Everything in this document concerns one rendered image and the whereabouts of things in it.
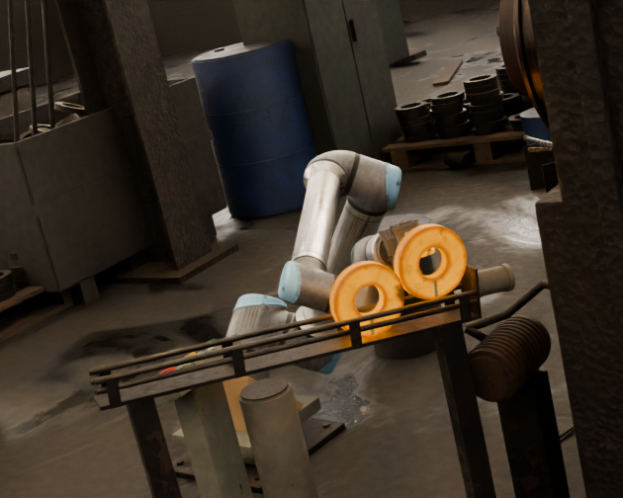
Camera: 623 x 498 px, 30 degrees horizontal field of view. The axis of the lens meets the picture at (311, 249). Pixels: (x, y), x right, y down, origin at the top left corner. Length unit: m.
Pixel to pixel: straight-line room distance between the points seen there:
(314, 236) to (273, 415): 0.47
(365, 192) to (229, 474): 0.87
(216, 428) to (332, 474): 0.71
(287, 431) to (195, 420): 0.21
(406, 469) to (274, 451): 0.73
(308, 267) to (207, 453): 0.48
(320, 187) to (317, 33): 3.29
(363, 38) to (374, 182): 3.50
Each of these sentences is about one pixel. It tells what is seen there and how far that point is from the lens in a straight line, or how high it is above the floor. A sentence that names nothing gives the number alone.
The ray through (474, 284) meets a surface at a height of 0.69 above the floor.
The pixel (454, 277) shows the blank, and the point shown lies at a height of 0.71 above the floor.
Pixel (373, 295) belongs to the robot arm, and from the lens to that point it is 2.64.
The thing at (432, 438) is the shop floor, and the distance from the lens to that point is 3.37.
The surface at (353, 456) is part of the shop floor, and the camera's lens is 3.37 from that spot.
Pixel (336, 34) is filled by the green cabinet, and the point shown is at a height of 0.84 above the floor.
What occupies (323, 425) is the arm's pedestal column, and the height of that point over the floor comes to 0.03.
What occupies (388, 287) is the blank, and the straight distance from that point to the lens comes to 2.36.
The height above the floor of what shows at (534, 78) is 1.06.
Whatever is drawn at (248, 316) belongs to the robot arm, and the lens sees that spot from 3.43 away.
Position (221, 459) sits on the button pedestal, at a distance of 2.68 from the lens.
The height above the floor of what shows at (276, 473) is 0.34.
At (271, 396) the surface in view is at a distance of 2.54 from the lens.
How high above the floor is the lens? 1.48
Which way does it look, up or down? 16 degrees down
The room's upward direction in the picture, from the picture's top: 13 degrees counter-clockwise
